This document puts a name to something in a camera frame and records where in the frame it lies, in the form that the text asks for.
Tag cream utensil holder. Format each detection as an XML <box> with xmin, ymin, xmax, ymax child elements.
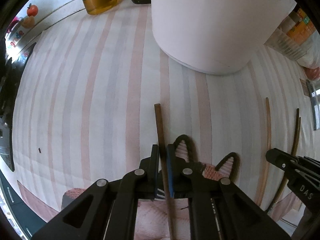
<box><xmin>151</xmin><ymin>0</ymin><xmax>296</xmax><ymax>75</ymax></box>

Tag blue cabinet drawers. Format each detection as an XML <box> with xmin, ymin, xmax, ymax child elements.
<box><xmin>1</xmin><ymin>172</ymin><xmax>46</xmax><ymax>239</ymax></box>

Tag blue smartphone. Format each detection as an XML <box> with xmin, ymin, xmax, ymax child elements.
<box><xmin>306</xmin><ymin>80</ymin><xmax>320</xmax><ymax>131</ymax></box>

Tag brown card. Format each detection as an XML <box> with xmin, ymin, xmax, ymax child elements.
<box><xmin>300</xmin><ymin>79</ymin><xmax>310</xmax><ymax>97</ymax></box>

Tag striped cat table mat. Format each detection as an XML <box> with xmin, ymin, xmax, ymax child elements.
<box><xmin>12</xmin><ymin>0</ymin><xmax>319</xmax><ymax>221</ymax></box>

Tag clear plastic bag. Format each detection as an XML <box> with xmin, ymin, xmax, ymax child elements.
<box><xmin>297</xmin><ymin>31</ymin><xmax>319</xmax><ymax>81</ymax></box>

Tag black chopstick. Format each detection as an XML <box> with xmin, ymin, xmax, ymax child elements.
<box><xmin>154</xmin><ymin>103</ymin><xmax>176</xmax><ymax>239</ymax></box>
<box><xmin>291</xmin><ymin>109</ymin><xmax>300</xmax><ymax>156</ymax></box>

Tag black induction cooktop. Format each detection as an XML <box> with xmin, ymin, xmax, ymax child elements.
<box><xmin>1</xmin><ymin>43</ymin><xmax>36</xmax><ymax>171</ymax></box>

